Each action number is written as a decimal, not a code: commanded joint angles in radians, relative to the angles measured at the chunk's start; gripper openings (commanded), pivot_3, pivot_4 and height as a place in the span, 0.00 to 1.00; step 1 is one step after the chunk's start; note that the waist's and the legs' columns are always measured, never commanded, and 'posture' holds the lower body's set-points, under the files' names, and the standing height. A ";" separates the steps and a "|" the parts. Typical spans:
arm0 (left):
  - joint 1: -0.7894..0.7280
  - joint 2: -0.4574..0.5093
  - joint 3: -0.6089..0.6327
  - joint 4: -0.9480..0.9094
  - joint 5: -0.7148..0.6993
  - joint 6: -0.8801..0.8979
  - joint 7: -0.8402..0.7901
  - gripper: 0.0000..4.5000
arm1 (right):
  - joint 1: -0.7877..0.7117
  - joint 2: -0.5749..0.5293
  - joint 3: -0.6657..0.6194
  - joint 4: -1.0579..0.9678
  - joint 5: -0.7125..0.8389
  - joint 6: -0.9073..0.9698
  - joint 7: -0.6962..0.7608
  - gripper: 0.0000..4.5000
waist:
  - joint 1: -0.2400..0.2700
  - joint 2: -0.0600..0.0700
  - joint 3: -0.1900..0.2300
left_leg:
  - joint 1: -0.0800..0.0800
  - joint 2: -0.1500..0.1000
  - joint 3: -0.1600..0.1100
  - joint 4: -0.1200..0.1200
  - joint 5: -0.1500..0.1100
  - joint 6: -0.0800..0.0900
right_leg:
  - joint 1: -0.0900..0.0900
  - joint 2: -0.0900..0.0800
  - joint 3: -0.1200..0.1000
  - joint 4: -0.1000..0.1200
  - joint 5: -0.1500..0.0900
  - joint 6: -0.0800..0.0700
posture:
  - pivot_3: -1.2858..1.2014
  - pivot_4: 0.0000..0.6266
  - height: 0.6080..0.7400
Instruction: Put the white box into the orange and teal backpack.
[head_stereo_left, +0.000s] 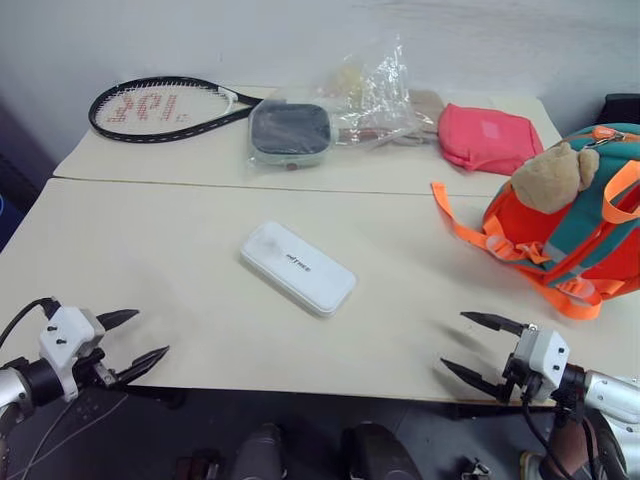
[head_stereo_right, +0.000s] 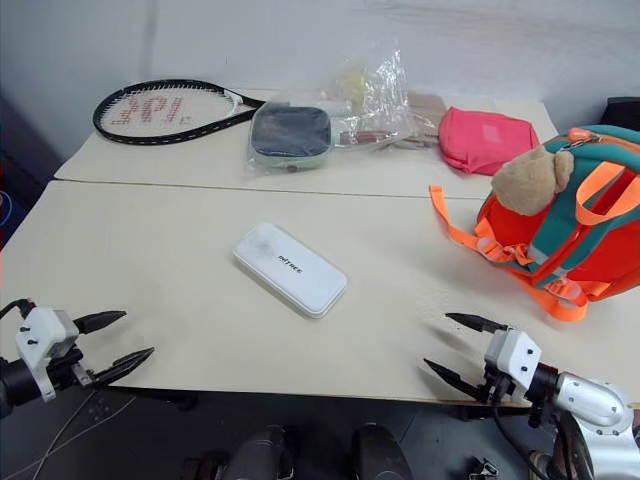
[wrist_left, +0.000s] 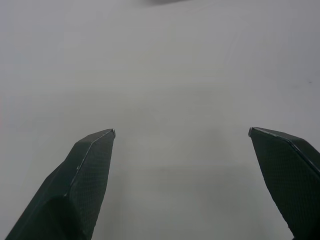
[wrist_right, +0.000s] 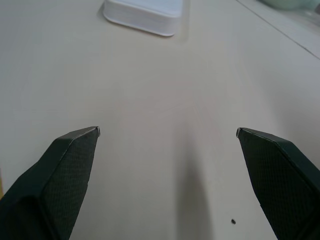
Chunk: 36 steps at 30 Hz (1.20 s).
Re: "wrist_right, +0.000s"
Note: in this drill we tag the pale green object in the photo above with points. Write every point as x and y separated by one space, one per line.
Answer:
290 4

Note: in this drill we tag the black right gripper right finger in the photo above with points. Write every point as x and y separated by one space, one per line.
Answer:
280 180

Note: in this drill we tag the white plastic container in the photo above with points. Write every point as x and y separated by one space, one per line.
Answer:
144 15

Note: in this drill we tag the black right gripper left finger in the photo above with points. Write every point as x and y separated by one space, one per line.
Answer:
50 185

